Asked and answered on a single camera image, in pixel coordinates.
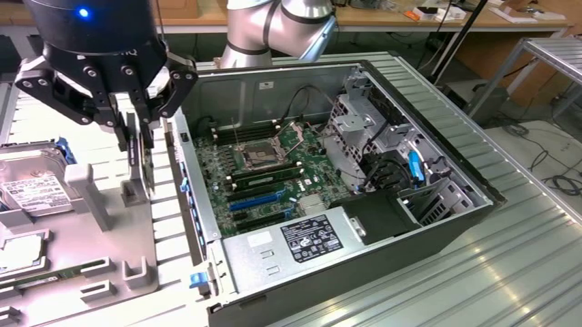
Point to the aluminium frame table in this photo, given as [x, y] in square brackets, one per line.
[559, 54]

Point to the green RAM stick in slot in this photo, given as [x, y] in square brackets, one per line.
[265, 180]

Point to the black stand pole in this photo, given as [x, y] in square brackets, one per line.
[459, 37]

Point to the green graphics card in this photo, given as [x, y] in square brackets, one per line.
[142, 170]

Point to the silver hard disk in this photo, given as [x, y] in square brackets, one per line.
[32, 190]

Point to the black open PC case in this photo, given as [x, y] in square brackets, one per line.
[408, 259]

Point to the metal socket cover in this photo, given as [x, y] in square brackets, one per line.
[295, 131]

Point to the flat white box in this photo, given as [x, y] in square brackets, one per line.
[513, 14]

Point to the black floor box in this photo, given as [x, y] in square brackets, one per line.
[481, 98]

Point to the blue case latch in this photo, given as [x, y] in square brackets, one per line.
[196, 280]

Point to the black plastic shroud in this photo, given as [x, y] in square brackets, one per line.
[376, 218]

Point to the green RAM stick on rack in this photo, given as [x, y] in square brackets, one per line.
[68, 272]

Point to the blue disk caddy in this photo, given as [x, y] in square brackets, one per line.
[65, 151]

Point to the blue expansion slot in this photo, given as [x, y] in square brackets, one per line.
[253, 202]

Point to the RAM slot with white clips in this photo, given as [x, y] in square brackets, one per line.
[233, 187]
[245, 131]
[242, 125]
[226, 177]

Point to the grey parts rack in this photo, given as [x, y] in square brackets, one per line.
[90, 238]

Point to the silver CPU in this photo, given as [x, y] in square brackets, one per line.
[20, 252]

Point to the small blue wall tab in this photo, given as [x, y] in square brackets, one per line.
[184, 184]

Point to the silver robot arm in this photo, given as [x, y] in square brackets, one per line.
[253, 30]

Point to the CPU socket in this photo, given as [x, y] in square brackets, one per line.
[258, 156]

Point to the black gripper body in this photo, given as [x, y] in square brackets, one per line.
[100, 34]

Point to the black intrusion switch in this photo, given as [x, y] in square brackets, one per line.
[184, 137]

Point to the orange and white box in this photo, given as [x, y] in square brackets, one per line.
[447, 16]

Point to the silver metal disk bay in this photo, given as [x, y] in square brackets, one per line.
[353, 126]

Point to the long black expansion slot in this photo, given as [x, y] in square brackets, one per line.
[258, 220]
[252, 195]

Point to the silver slotted card guide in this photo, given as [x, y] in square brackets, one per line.
[436, 204]

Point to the small black desk device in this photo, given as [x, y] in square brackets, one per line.
[427, 10]

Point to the short black expansion slot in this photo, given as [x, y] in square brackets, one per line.
[240, 216]

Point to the wooden desk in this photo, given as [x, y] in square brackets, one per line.
[376, 18]

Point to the white case sticker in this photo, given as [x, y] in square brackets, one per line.
[266, 85]

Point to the green motherboard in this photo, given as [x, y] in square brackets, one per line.
[210, 190]

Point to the grey power supply unit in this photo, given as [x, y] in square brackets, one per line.
[253, 272]

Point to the thin metal locking lever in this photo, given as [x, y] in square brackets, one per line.
[236, 134]

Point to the silver finned heatsink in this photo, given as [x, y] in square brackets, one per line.
[313, 204]

